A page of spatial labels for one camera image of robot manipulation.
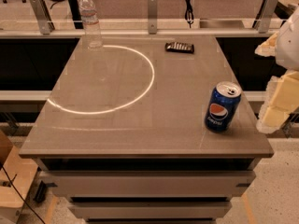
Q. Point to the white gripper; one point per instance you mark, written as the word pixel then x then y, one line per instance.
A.
pixel 288 44

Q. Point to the blue pepsi can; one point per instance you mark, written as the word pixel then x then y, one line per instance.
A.
pixel 223 103

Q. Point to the clear plastic water bottle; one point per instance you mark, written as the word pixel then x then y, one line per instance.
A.
pixel 91 25

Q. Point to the dark snack bar packet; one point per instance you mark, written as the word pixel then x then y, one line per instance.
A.
pixel 179 47

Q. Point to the grey drawer cabinet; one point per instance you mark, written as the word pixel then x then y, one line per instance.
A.
pixel 149 197

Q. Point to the wooden box at left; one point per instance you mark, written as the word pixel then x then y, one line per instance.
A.
pixel 16 178

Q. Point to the right metal bracket post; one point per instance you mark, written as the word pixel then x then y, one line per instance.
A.
pixel 268 10

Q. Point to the metal bracket post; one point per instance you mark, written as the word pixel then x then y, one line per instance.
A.
pixel 43 17
pixel 268 10
pixel 152 16

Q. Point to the middle metal bracket post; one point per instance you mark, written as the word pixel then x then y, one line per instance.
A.
pixel 152 16

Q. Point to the left metal bracket post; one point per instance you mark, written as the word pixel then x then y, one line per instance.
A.
pixel 43 17

